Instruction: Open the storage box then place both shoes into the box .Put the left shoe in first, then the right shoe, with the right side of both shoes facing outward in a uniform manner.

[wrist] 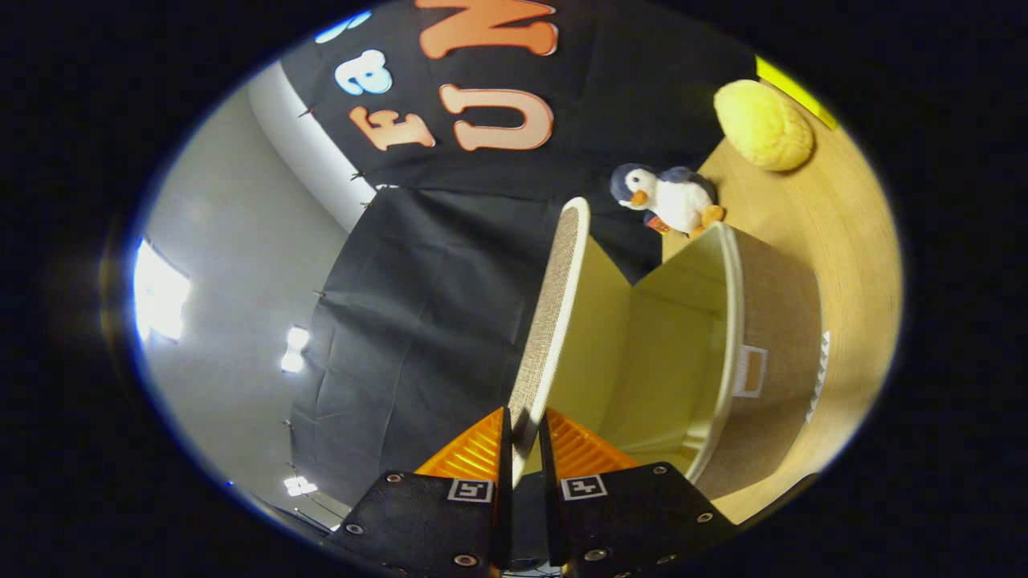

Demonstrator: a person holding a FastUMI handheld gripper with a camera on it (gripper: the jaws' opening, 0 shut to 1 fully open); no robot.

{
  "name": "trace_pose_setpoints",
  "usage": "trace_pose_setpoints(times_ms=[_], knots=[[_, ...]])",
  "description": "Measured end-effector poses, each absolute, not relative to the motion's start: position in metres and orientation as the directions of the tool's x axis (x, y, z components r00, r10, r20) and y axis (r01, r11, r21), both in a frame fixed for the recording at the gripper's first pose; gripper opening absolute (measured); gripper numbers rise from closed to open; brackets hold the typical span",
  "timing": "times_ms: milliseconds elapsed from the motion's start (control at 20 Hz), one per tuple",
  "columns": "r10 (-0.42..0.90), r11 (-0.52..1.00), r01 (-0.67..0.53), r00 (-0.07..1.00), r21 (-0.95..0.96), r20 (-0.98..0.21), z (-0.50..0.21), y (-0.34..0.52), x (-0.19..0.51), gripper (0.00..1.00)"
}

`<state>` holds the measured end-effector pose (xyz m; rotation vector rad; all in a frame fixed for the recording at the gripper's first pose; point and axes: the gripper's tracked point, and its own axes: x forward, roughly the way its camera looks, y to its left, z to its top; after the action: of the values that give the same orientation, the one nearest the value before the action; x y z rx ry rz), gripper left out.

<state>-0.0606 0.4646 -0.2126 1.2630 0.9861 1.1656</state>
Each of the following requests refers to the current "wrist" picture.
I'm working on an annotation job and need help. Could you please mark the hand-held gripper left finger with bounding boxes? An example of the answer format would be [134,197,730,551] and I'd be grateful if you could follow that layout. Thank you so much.
[329,407,515,578]

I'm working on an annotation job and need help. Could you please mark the yellow bread plush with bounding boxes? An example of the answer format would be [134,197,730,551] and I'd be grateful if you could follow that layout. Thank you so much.
[713,79,815,173]

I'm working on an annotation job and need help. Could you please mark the beige fabric storage box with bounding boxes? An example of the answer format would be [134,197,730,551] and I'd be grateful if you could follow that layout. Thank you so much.
[508,197,828,503]

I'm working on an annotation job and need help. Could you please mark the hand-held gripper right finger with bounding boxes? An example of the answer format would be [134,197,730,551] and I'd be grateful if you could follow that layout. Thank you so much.
[538,408,736,578]

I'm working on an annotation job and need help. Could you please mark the blue white penguin plush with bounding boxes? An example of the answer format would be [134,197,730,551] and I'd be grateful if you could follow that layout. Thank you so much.
[609,163,726,239]

